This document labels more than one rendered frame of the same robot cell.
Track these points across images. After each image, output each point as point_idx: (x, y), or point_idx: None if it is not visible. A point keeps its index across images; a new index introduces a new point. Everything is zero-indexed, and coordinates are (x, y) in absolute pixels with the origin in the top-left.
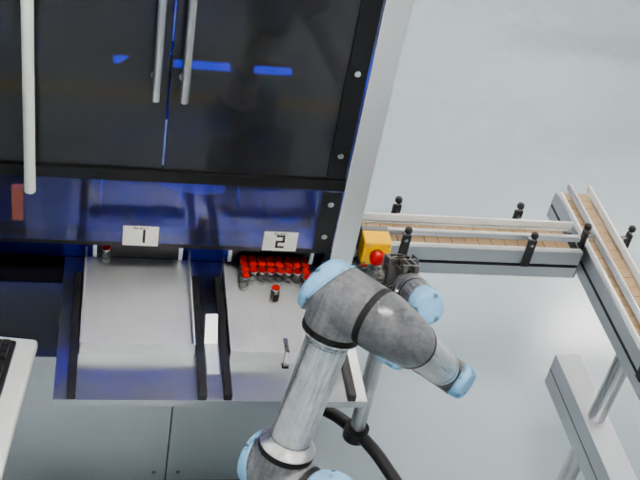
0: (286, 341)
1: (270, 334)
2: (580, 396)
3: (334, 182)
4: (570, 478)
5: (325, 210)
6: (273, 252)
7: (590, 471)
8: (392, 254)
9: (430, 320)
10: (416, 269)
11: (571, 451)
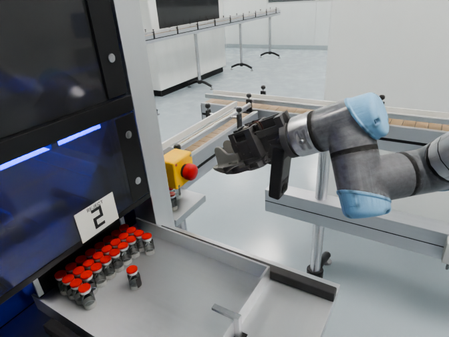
0: (219, 307)
1: (181, 320)
2: (302, 196)
3: (119, 100)
4: (321, 244)
5: (125, 144)
6: (85, 245)
7: (349, 225)
8: (238, 130)
9: (388, 126)
10: (287, 114)
11: (317, 229)
